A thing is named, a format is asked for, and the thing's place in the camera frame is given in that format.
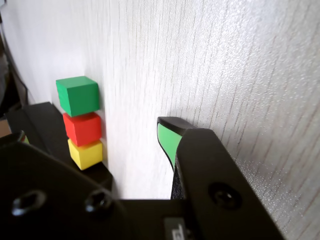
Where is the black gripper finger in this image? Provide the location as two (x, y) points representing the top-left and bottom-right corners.
(0, 130), (133, 240)
(156, 116), (287, 240)

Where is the red wooden cube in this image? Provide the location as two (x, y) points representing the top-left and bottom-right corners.
(62, 111), (102, 147)

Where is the yellow wooden cube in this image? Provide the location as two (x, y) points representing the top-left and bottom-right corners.
(67, 138), (104, 171)

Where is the green wooden cube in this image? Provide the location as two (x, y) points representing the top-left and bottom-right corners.
(55, 76), (100, 118)

